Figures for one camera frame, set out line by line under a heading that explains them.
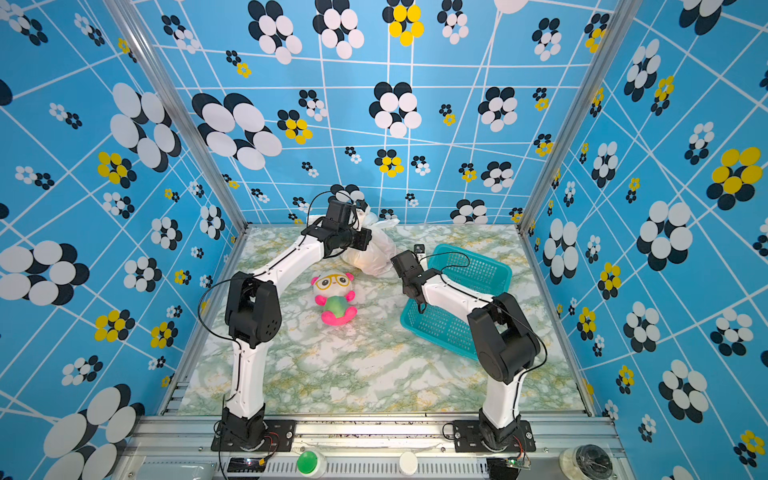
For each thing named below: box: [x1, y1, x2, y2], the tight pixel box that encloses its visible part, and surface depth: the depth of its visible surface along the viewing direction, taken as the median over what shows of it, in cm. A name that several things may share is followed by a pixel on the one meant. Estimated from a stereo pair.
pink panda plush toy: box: [310, 271, 358, 326], surface depth 95 cm
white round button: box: [399, 451, 418, 475], surface depth 65 cm
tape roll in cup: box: [559, 444, 613, 480], surface depth 63 cm
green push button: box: [297, 451, 318, 474], surface depth 64 cm
